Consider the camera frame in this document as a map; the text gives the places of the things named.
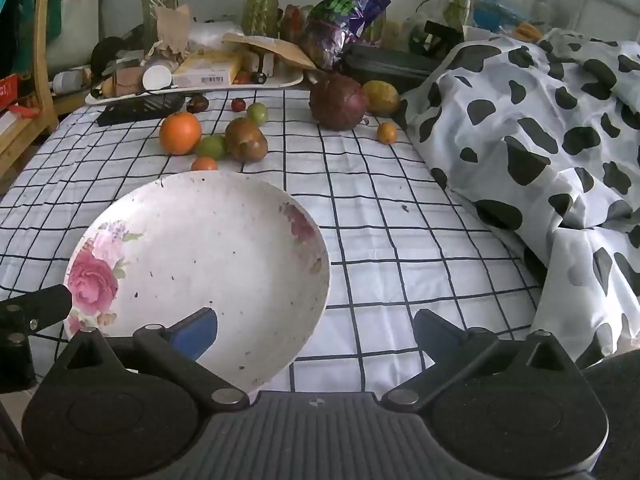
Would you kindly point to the cow-print blanket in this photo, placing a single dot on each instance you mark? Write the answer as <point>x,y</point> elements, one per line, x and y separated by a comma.
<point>550,160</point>

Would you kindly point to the brown paper bag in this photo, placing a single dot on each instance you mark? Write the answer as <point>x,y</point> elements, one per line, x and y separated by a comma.
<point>172,25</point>

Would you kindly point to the small orange kumquat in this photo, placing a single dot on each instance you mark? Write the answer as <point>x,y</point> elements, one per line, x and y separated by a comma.
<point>387,133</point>

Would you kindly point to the green round fruit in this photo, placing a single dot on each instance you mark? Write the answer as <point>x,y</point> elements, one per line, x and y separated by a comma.
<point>257,114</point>
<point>212,146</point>

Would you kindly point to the white cylinder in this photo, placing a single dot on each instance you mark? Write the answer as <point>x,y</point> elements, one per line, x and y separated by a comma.
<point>156,77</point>

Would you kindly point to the small brown box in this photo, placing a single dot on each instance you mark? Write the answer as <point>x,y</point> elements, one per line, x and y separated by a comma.
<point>127,81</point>

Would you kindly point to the dark purple round fruit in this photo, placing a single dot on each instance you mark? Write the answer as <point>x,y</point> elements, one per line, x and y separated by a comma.
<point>197,104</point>

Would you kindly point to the small red cherry tomato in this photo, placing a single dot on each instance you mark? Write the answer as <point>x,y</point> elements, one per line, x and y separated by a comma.
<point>238,105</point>

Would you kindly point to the small yellow fruit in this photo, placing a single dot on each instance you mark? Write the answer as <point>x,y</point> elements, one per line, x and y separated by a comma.
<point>108,88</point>

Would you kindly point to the yellow cardboard box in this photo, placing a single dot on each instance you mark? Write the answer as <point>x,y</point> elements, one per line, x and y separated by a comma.
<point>205,67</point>

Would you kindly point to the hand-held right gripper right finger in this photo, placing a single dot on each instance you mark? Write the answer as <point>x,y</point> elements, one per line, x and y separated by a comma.
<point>436,336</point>

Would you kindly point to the white floral plate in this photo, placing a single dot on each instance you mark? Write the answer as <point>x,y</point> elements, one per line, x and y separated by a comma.
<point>200,260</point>

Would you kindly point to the white tray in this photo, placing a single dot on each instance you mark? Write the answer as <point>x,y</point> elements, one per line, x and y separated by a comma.
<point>280,79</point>

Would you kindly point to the wooden frame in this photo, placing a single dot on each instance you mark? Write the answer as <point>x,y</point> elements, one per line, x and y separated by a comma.
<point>42,60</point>

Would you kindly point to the brown mango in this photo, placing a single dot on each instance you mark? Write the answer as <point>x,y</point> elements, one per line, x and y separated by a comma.
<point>245,140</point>

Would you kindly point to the white checked bedsheet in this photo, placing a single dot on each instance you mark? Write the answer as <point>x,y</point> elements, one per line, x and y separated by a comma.
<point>375,240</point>

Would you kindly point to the blue container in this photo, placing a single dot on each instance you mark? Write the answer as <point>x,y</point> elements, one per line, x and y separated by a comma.
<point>500,7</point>

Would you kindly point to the white jar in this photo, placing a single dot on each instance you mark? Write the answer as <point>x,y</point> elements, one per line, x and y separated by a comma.
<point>67,81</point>

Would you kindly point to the white plastic bag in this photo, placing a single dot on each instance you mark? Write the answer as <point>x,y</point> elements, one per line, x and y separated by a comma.
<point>215,35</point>

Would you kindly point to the orange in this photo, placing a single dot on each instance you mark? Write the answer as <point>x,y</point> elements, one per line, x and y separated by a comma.
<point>180,133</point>

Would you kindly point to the brown paper envelope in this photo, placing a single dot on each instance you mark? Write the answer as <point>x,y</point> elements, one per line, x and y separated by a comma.
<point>280,50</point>

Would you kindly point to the large dark red fruit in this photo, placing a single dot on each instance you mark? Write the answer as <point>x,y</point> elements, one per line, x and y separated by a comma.
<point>337,102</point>

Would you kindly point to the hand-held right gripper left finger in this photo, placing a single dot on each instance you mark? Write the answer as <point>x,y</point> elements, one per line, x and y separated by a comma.
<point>197,336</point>

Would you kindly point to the black ribbed slab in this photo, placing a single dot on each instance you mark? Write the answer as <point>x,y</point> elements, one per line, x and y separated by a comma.
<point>135,110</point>

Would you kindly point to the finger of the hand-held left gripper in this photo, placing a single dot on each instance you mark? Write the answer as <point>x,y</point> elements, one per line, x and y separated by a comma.
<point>47,305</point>

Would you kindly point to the orange packet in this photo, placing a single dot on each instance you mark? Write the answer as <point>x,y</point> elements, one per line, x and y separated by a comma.
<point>529,32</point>

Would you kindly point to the small orange tomato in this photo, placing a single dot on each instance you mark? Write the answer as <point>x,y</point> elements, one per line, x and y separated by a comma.
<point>204,164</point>

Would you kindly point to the purple snack bag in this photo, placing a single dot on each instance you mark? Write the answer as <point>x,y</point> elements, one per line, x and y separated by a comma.
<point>340,25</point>

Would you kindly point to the black zip case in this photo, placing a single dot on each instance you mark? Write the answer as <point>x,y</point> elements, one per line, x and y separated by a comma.
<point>390,65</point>

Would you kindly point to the yellow mango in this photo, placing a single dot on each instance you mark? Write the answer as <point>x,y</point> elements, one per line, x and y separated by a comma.
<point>382,97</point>

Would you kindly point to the small red fruit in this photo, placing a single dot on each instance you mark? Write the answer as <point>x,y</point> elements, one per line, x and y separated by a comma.
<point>242,78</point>

